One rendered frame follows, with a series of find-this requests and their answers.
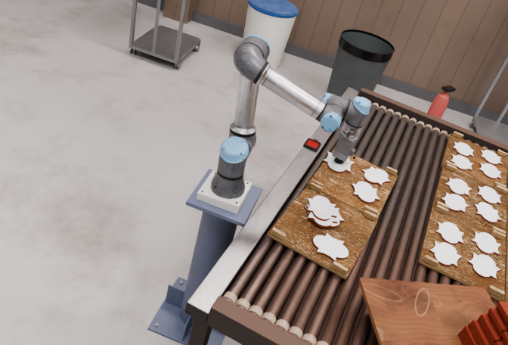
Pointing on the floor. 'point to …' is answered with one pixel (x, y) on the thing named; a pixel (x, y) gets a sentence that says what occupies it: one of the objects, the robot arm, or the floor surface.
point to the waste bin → (359, 61)
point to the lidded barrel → (271, 23)
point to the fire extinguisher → (437, 109)
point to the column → (200, 265)
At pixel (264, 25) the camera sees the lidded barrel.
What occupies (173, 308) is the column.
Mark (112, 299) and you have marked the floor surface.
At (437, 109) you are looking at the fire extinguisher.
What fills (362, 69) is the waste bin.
